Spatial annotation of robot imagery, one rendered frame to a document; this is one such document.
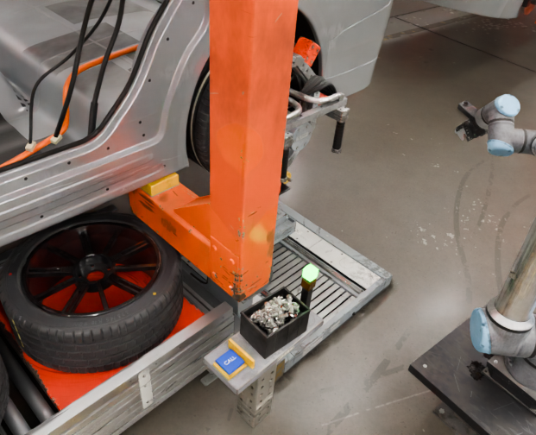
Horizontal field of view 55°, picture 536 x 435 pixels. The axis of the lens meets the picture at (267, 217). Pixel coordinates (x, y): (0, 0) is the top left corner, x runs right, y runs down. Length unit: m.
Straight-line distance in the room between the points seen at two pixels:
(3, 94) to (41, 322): 1.04
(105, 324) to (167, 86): 0.85
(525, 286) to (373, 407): 0.86
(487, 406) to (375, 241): 1.24
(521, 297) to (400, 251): 1.28
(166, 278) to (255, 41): 0.99
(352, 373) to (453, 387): 0.48
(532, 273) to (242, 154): 0.93
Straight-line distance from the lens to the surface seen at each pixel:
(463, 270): 2.99
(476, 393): 2.09
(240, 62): 1.33
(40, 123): 2.37
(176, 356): 1.93
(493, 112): 2.13
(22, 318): 1.93
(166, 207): 1.98
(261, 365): 1.77
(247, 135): 1.40
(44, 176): 1.78
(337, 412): 2.24
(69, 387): 2.00
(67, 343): 1.88
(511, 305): 1.81
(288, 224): 2.75
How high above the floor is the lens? 1.90
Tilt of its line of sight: 39 degrees down
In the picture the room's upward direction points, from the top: 5 degrees clockwise
